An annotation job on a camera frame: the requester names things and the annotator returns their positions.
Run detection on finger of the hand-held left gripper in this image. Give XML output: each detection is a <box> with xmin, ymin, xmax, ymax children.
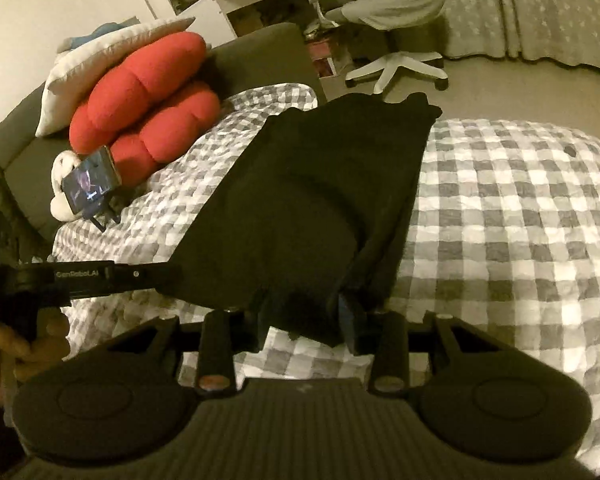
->
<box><xmin>112</xmin><ymin>262</ymin><xmax>183</xmax><ymax>295</ymax></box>

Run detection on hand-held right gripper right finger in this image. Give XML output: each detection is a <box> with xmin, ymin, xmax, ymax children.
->
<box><xmin>336</xmin><ymin>294</ymin><xmax>501</xmax><ymax>397</ymax></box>

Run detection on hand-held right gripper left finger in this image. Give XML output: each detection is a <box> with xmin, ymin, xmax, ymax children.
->
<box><xmin>97</xmin><ymin>292</ymin><xmax>283</xmax><ymax>396</ymax></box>

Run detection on black garment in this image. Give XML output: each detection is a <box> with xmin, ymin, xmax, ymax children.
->
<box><xmin>155</xmin><ymin>92</ymin><xmax>443</xmax><ymax>347</ymax></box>

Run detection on person's left hand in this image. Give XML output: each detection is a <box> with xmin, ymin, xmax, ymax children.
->
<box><xmin>0</xmin><ymin>309</ymin><xmax>72</xmax><ymax>408</ymax></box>

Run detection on blue phone stand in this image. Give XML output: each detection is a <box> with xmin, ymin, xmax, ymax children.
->
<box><xmin>82</xmin><ymin>195</ymin><xmax>126</xmax><ymax>233</ymax></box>

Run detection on white fluffy earmuffs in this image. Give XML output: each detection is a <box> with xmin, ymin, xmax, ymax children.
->
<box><xmin>50</xmin><ymin>150</ymin><xmax>88</xmax><ymax>221</ymax></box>

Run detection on smartphone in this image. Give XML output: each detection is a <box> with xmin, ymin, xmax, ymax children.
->
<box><xmin>61</xmin><ymin>146</ymin><xmax>122</xmax><ymax>215</ymax></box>

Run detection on red puffy cushion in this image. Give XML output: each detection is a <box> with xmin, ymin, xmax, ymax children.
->
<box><xmin>107</xmin><ymin>82</ymin><xmax>222</xmax><ymax>181</ymax></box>
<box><xmin>69</xmin><ymin>31</ymin><xmax>208</xmax><ymax>153</ymax></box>

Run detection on grey white checkered blanket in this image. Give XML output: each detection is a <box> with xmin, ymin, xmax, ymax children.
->
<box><xmin>52</xmin><ymin>82</ymin><xmax>600</xmax><ymax>466</ymax></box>

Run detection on white pillow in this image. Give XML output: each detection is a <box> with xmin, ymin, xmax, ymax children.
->
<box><xmin>35</xmin><ymin>16</ymin><xmax>197</xmax><ymax>138</ymax></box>

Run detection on grey sofa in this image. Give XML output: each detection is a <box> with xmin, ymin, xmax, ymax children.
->
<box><xmin>0</xmin><ymin>22</ymin><xmax>326</xmax><ymax>251</ymax></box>

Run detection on blue plush toy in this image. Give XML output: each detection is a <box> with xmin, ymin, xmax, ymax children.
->
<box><xmin>57</xmin><ymin>17</ymin><xmax>141</xmax><ymax>53</ymax></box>

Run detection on pink box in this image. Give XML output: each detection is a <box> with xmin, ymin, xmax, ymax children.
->
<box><xmin>306</xmin><ymin>40</ymin><xmax>352</xmax><ymax>79</ymax></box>

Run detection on white office chair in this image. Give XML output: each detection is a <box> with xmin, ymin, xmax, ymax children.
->
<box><xmin>300</xmin><ymin>0</ymin><xmax>450</xmax><ymax>95</ymax></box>

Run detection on pale patterned curtain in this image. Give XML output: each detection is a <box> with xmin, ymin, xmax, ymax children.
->
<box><xmin>400</xmin><ymin>0</ymin><xmax>600</xmax><ymax>76</ymax></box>

